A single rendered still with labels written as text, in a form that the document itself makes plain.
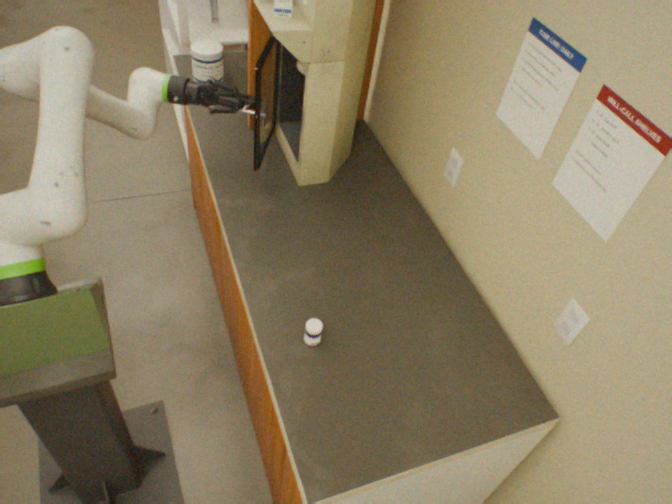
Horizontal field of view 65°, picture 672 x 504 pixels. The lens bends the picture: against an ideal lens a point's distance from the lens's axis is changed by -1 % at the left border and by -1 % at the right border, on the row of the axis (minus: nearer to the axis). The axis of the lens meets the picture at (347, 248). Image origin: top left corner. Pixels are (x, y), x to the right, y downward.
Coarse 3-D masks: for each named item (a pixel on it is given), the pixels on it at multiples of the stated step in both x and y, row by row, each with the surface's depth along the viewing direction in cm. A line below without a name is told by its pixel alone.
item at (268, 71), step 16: (272, 48) 172; (256, 64) 156; (272, 64) 177; (256, 80) 158; (272, 80) 182; (256, 96) 162; (272, 96) 188; (256, 112) 166; (272, 112) 194; (256, 128) 170; (256, 144) 175
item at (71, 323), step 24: (72, 288) 138; (96, 288) 135; (0, 312) 112; (24, 312) 115; (48, 312) 118; (72, 312) 121; (96, 312) 124; (0, 336) 117; (24, 336) 120; (48, 336) 123; (72, 336) 126; (96, 336) 130; (0, 360) 122; (24, 360) 125; (48, 360) 129
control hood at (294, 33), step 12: (264, 0) 158; (264, 12) 153; (300, 12) 156; (276, 24) 148; (288, 24) 149; (300, 24) 150; (276, 36) 146; (288, 36) 147; (300, 36) 149; (288, 48) 150; (300, 48) 151; (300, 60) 154
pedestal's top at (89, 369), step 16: (96, 352) 134; (112, 352) 137; (32, 368) 129; (48, 368) 129; (64, 368) 130; (80, 368) 130; (96, 368) 131; (112, 368) 132; (0, 384) 125; (16, 384) 125; (32, 384) 126; (48, 384) 126; (64, 384) 128; (80, 384) 130; (0, 400) 123; (16, 400) 125
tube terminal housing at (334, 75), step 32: (320, 0) 143; (352, 0) 146; (320, 32) 150; (352, 32) 156; (320, 64) 157; (352, 64) 167; (320, 96) 165; (352, 96) 180; (320, 128) 174; (352, 128) 195; (288, 160) 197; (320, 160) 184
